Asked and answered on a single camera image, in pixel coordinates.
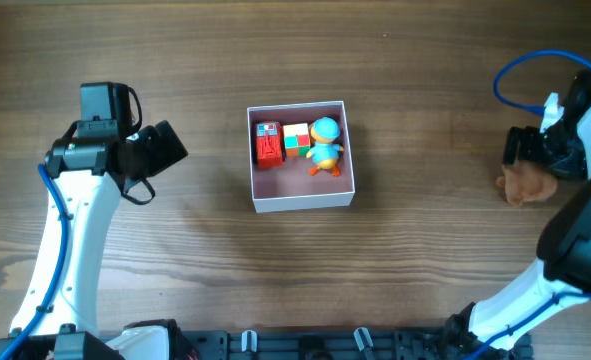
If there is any multicoloured puzzle cube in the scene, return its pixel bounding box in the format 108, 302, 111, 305
283, 123, 311, 158

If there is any white cardboard box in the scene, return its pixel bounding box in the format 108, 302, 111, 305
247, 101, 355, 213

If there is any yellow duck toy blue hat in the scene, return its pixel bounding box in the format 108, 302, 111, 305
306, 117, 344, 177

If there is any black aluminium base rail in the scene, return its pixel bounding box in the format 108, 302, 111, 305
0, 313, 533, 360

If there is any brown plush capybara toy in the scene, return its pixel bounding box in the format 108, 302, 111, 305
496, 161, 558, 207

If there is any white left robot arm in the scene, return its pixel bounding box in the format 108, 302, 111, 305
10, 82, 188, 339

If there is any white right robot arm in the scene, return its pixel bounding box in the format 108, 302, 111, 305
467, 107, 591, 359

